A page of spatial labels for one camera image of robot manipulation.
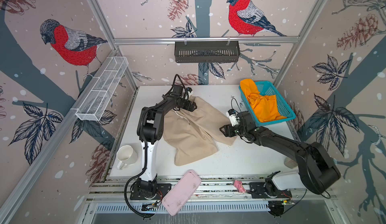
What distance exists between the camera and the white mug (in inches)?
30.0

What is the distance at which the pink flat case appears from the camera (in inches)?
26.9

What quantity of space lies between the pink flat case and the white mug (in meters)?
0.25
